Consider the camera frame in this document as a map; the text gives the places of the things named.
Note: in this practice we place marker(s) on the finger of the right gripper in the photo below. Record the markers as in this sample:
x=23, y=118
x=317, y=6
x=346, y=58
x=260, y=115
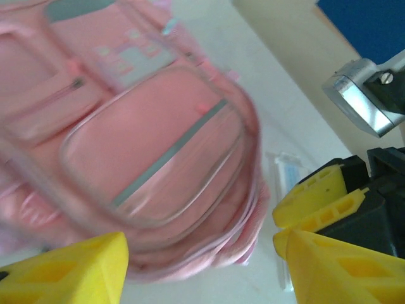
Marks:
x=319, y=220
x=313, y=193

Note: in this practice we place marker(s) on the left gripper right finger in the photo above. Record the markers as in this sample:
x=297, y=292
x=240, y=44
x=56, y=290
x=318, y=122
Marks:
x=348, y=275

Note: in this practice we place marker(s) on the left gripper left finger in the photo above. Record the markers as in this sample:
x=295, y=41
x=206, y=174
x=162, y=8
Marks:
x=72, y=272

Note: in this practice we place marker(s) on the clear pen pack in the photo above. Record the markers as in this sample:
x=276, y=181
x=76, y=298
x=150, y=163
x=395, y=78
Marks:
x=286, y=177

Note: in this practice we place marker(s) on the pink backpack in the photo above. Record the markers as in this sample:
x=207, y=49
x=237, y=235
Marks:
x=133, y=133

